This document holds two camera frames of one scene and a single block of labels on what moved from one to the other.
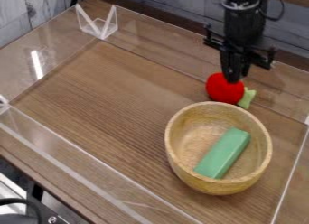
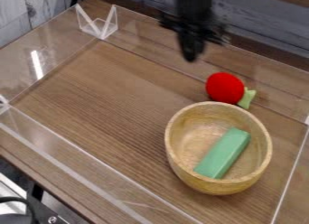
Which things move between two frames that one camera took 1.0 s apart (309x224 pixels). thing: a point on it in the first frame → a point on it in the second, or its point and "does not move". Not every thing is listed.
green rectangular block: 219,157 does not move
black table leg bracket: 39,213 does not move
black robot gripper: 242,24 → 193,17
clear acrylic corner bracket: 99,27 does not move
